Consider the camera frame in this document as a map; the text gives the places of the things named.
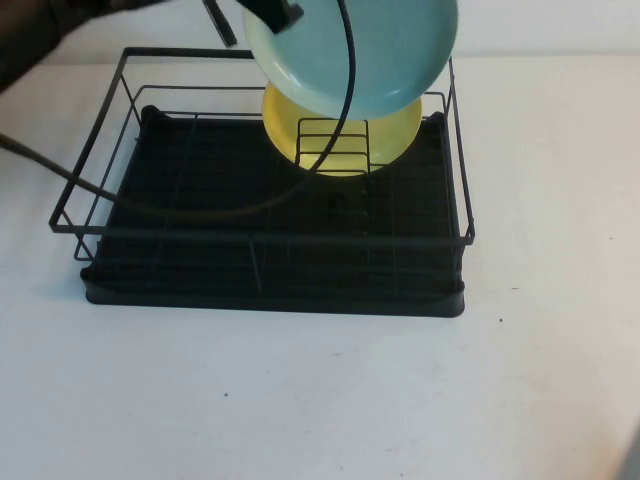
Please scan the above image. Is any light blue plate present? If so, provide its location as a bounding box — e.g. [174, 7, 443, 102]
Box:
[242, 0, 461, 122]

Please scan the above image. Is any yellow plate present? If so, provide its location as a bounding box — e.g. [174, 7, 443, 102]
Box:
[262, 81, 424, 179]

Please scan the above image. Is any black wire dish rack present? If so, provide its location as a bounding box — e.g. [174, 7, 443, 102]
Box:
[48, 46, 477, 264]

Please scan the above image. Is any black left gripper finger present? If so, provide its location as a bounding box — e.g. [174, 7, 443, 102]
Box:
[201, 0, 240, 49]
[236, 0, 305, 35]

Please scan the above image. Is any black plastic drip tray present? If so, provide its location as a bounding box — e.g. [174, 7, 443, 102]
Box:
[79, 103, 467, 320]

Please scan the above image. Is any black cable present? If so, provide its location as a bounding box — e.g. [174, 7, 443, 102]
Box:
[0, 0, 359, 222]

